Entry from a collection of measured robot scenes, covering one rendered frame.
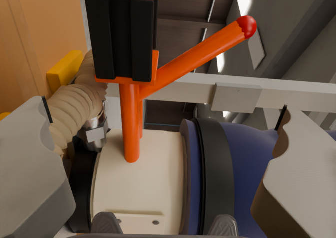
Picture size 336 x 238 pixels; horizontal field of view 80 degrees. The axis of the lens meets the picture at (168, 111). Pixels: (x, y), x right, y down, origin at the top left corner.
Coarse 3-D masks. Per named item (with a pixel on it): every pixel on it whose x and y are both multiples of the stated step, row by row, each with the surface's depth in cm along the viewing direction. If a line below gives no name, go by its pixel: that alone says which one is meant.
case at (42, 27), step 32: (0, 0) 20; (32, 0) 25; (64, 0) 32; (0, 32) 20; (32, 32) 25; (64, 32) 33; (0, 64) 20; (32, 64) 26; (0, 96) 21; (32, 96) 26
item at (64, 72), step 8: (64, 56) 34; (72, 56) 34; (80, 56) 36; (56, 64) 31; (64, 64) 31; (72, 64) 33; (80, 64) 36; (48, 72) 29; (56, 72) 29; (64, 72) 30; (72, 72) 33; (48, 80) 29; (56, 80) 29; (64, 80) 30; (72, 80) 32; (56, 88) 30
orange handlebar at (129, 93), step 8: (120, 88) 22; (128, 88) 21; (136, 88) 22; (120, 96) 22; (128, 96) 22; (136, 96) 22; (120, 104) 23; (128, 104) 22; (136, 104) 23; (128, 112) 23; (136, 112) 24; (128, 120) 24; (136, 120) 24; (128, 128) 24; (136, 128) 25; (128, 136) 25; (136, 136) 26; (128, 144) 26; (136, 144) 27; (128, 152) 27; (136, 152) 27; (128, 160) 28; (136, 160) 28
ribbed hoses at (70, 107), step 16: (80, 80) 25; (64, 96) 19; (80, 96) 20; (96, 96) 23; (64, 112) 18; (80, 112) 20; (96, 112) 24; (64, 128) 18; (80, 128) 20; (64, 144) 18
